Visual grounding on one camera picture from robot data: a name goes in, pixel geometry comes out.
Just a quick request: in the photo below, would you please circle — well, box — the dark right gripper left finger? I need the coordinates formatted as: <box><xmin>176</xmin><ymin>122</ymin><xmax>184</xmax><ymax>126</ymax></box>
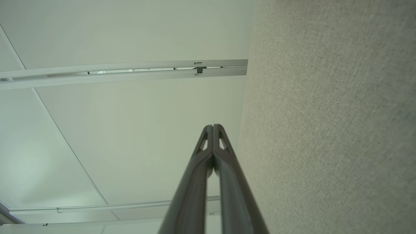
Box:
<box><xmin>158</xmin><ymin>124</ymin><xmax>214</xmax><ymax>234</ymax></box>

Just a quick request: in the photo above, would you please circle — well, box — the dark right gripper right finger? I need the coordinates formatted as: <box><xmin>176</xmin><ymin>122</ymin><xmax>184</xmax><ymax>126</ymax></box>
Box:
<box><xmin>214</xmin><ymin>124</ymin><xmax>269</xmax><ymax>234</ymax></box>

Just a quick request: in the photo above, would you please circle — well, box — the grey metal partition post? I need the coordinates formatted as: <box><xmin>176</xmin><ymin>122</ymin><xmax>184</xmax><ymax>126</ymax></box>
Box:
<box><xmin>0</xmin><ymin>59</ymin><xmax>248</xmax><ymax>91</ymax></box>
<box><xmin>0</xmin><ymin>195</ymin><xmax>221</xmax><ymax>228</ymax></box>

